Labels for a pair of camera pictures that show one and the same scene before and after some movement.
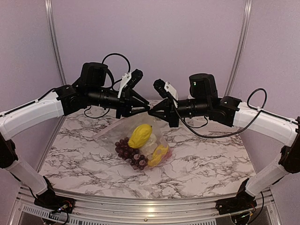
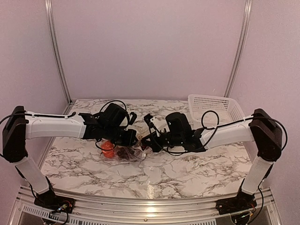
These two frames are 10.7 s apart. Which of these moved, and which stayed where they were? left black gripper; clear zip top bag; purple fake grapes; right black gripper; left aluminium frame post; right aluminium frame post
Moved: right black gripper; purple fake grapes; left black gripper; clear zip top bag
Stayed: right aluminium frame post; left aluminium frame post
